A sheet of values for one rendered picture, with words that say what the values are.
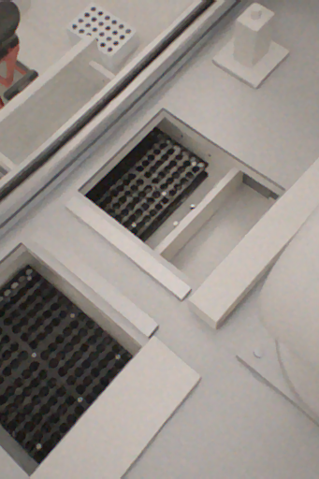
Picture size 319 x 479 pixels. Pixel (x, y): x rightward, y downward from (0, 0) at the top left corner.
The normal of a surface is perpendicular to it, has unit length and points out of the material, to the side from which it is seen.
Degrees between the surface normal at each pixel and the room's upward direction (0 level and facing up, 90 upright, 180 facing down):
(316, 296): 50
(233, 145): 0
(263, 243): 0
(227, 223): 0
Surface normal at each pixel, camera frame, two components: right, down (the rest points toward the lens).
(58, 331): -0.07, -0.43
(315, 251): -0.58, -0.15
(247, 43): -0.66, 0.69
